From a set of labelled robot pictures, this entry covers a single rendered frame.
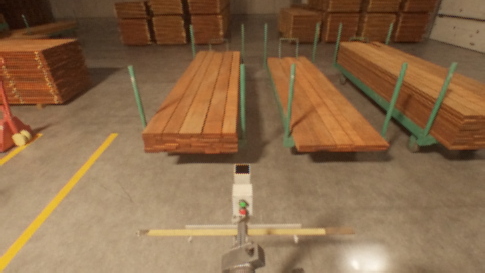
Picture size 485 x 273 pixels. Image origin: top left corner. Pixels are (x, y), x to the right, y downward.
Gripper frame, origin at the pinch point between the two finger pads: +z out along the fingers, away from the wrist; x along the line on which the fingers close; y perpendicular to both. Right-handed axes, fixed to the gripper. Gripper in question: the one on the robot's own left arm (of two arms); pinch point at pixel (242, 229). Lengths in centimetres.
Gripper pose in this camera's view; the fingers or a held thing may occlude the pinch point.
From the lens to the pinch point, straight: 89.6
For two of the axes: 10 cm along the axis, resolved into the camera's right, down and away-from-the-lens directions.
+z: 0.0, -4.9, 8.7
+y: -5.1, -7.5, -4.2
